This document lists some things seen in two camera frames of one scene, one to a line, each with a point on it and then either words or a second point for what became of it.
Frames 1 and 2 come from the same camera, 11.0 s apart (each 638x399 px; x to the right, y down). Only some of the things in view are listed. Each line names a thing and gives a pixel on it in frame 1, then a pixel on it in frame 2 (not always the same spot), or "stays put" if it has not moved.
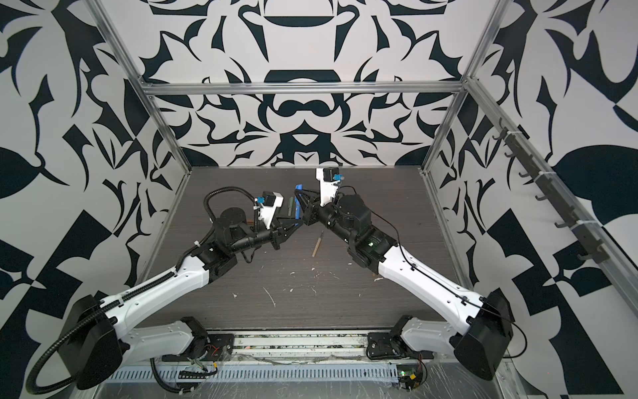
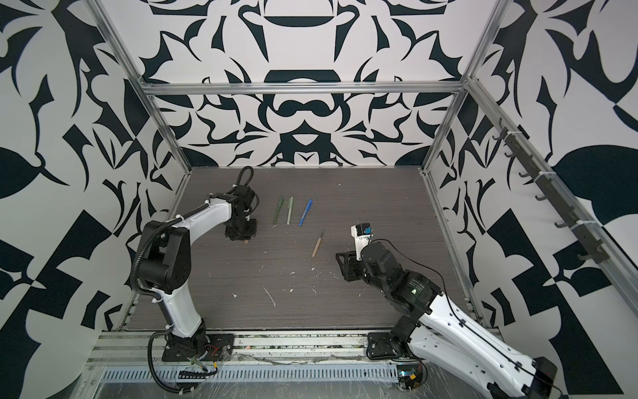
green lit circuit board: x=409 y=376 stays put
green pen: x=291 y=206 stays put
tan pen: x=317 y=245 stays put
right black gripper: x=314 y=213 → x=348 y=268
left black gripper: x=277 y=232 → x=233 y=233
